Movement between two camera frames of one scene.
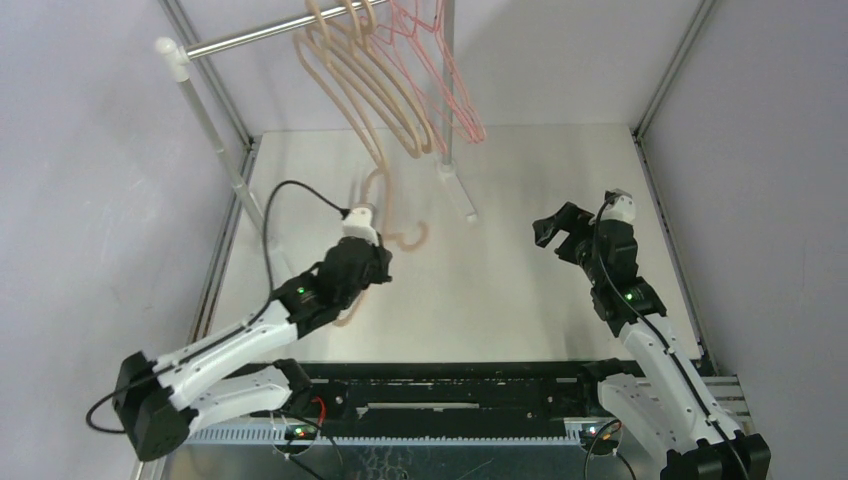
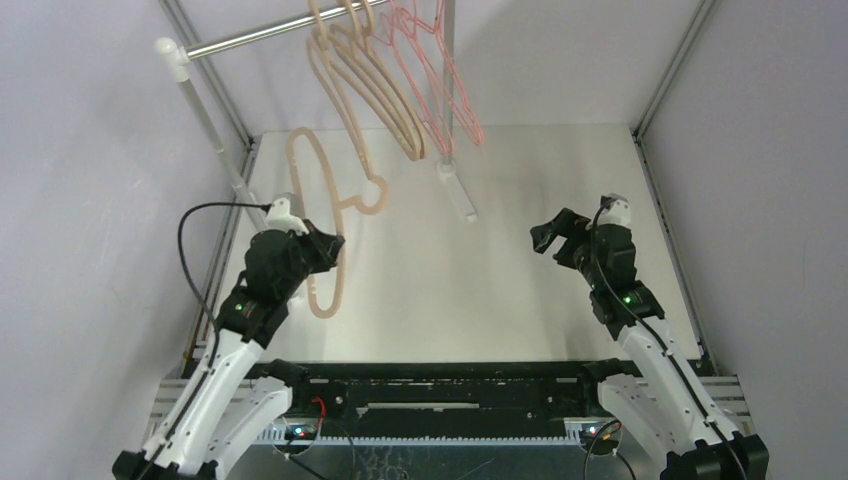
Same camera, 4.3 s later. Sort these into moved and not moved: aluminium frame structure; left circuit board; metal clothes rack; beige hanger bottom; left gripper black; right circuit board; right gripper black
Moved: left gripper black; beige hanger bottom
Not moved: right gripper black; right circuit board; metal clothes rack; aluminium frame structure; left circuit board
